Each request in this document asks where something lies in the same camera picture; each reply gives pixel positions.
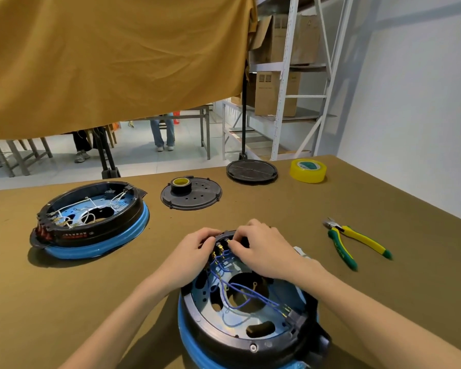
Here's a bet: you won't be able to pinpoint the person's right hand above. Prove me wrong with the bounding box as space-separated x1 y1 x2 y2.
227 219 316 283

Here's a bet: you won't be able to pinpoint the person's left hand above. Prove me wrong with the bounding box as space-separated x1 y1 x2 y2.
151 227 223 295

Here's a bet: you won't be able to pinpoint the cooker base with blue wires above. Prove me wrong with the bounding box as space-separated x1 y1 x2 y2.
177 230 333 369

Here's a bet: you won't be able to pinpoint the person's right forearm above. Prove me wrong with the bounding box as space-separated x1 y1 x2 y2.
292 258 461 369

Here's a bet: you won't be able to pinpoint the person's left forearm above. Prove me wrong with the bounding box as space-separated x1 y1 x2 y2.
58 271 183 369

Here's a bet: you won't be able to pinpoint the black round perforated cover plate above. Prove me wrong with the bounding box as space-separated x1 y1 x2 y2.
161 176 223 211

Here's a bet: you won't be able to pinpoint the black round stand base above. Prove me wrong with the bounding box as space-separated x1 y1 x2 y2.
226 159 278 185

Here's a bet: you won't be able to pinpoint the large yellow tape roll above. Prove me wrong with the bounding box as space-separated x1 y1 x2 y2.
289 158 327 184

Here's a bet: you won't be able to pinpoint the grey metal table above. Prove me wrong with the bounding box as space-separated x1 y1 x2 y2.
132 105 212 160

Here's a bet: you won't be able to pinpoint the black stand pole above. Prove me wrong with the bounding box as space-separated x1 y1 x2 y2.
240 71 249 160

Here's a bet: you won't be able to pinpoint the black tripod stand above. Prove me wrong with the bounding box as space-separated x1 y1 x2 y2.
92 127 121 180

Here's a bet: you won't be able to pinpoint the closed cardboard box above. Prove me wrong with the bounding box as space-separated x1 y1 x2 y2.
255 71 301 118

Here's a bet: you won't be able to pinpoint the white metal shelf rack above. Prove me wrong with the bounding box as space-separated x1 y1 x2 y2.
221 0 356 162

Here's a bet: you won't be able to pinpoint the wooden stool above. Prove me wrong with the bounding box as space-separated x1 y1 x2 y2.
0 137 54 178

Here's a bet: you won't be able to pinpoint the mustard yellow cloth curtain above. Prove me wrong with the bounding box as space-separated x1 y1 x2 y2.
0 0 258 141

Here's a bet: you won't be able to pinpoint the open cardboard box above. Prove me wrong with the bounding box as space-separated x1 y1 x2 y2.
250 14 322 66

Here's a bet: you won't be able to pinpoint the blue wire bundle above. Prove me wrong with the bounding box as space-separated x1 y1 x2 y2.
207 253 292 320

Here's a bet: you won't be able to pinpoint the yellow green handled pliers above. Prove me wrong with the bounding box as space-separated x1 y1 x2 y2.
323 218 393 272

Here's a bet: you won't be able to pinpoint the cooker base with white wires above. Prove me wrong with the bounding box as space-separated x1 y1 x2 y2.
29 181 150 260

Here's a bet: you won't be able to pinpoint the white wire bundle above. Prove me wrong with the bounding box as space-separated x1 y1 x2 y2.
48 191 128 228

